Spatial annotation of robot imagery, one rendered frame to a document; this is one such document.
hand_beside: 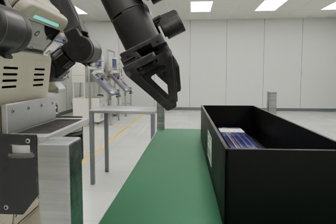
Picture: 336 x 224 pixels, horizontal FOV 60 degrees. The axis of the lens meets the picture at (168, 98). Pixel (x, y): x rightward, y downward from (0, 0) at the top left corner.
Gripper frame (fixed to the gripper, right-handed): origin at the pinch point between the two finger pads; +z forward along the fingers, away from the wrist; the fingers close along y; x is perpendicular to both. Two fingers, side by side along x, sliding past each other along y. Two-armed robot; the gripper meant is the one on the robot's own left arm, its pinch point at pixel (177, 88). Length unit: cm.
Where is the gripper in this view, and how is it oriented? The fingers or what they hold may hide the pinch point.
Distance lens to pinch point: 88.1
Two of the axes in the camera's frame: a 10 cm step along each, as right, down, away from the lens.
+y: 0.6, -0.8, 10.0
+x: -8.9, 4.4, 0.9
